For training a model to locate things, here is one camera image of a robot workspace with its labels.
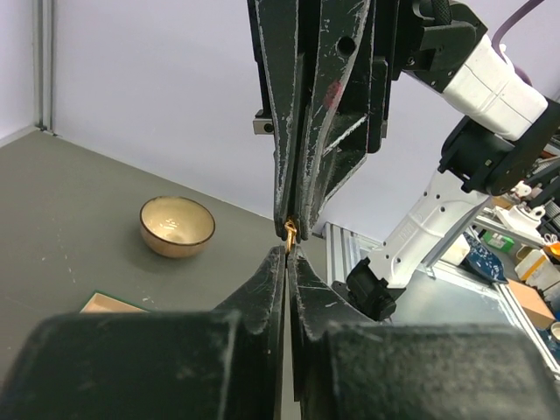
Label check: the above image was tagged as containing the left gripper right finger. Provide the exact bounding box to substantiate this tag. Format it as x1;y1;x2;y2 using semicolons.
286;245;374;419

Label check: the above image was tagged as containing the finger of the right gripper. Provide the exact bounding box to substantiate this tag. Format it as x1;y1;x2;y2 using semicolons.
247;1;301;239
295;1;376;241

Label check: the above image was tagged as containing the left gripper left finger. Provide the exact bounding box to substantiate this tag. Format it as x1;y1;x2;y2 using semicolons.
213;246;286;419

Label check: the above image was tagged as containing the gold ring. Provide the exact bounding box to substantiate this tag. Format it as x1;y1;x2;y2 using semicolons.
283;219;299;256

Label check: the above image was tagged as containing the green jewelry tray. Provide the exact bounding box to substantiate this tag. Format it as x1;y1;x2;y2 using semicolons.
80;292;144;313

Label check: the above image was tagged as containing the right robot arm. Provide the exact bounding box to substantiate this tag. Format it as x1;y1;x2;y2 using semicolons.
248;1;559;321

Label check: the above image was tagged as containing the wooden bowl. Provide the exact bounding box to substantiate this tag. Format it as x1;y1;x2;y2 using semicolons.
139;196;216;259

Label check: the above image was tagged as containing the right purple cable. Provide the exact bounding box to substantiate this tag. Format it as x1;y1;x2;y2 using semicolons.
492;0;546;87

